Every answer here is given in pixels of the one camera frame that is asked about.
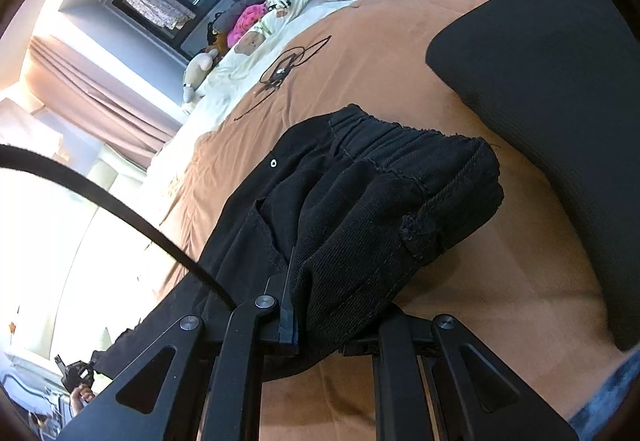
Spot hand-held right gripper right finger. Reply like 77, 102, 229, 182
344, 306, 581, 441

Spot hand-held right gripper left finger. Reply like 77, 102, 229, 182
59, 246, 301, 441

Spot black pants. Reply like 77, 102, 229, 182
92, 104, 505, 382

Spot person's left hand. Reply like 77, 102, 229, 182
70, 385, 97, 418

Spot blue grey shaggy rug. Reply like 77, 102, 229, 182
567, 353, 640, 437

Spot cream duvet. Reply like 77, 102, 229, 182
147, 0, 361, 202

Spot beige plush toy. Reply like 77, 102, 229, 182
180, 47, 222, 114

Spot orange blanket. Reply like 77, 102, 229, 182
160, 0, 631, 441

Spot black ribbed garment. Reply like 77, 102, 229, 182
426, 0, 640, 352

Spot black plush toy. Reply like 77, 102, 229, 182
206, 14, 236, 54

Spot pink plush toy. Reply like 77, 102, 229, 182
226, 4, 268, 48

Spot grey plush toy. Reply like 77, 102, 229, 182
214, 0, 263, 33

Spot hanging floral garment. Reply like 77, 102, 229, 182
115, 0, 197, 31

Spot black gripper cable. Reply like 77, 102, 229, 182
0, 144, 236, 312

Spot black wired device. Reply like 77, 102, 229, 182
234, 35, 333, 123

